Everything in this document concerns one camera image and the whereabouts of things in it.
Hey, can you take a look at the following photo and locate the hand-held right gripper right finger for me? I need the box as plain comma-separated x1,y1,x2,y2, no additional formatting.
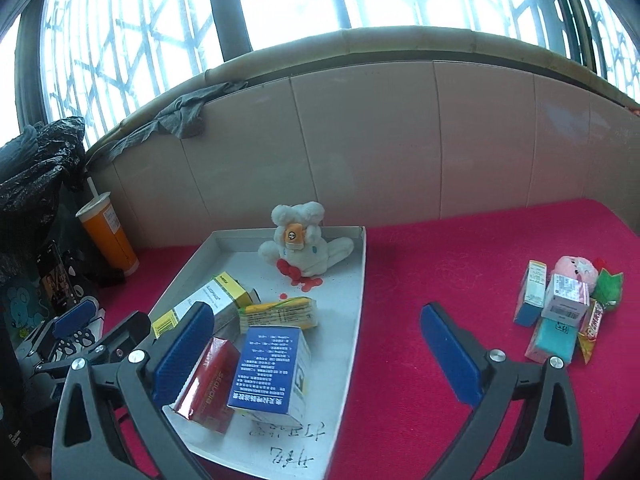
420,302,586,480

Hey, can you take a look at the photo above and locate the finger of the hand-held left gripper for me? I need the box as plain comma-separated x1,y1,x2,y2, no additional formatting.
27,299,101,357
37,310,152,377

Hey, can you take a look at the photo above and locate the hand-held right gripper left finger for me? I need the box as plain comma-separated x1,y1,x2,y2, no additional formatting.
50,301,216,480

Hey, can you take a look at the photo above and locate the dark red box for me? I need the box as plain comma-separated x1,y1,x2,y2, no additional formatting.
172,336,242,435

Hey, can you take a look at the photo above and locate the yellow and white medicine box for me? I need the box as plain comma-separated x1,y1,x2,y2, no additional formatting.
150,272,262,341

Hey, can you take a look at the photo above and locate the blue and white medicine box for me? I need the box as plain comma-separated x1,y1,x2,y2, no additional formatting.
226,325,312,423

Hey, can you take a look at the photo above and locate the tall teal box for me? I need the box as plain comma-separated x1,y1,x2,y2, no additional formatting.
513,260,548,328

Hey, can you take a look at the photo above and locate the yellow tissue pack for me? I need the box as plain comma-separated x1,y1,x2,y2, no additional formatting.
237,296,319,335

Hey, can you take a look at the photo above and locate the white cardboard box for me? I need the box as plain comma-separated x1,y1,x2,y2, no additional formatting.
145,225,367,480

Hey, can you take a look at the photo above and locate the pink and white box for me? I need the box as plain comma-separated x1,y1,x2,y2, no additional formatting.
541,275,592,323

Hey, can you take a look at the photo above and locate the candy bar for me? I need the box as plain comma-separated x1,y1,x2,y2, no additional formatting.
576,299,605,365

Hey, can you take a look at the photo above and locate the pink plush toy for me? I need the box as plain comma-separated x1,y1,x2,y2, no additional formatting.
551,255,598,291

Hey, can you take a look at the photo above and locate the white plush toy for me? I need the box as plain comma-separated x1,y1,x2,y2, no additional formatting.
257,201,357,278

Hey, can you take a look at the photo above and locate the green plush toy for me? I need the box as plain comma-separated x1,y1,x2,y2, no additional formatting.
591,259,625,306

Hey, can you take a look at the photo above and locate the dark printed bag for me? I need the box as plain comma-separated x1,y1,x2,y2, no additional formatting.
0,200,108,356

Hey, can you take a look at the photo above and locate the orange cup with straw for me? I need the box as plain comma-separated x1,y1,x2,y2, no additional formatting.
75,176,139,277

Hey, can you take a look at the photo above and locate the red blanket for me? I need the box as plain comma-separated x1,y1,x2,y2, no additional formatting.
97,199,640,480

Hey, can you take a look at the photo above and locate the black plastic bag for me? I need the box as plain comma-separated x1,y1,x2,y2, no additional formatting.
0,116,87,271

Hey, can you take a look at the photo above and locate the grey cloth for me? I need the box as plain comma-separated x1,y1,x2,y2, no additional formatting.
107,80,248,158

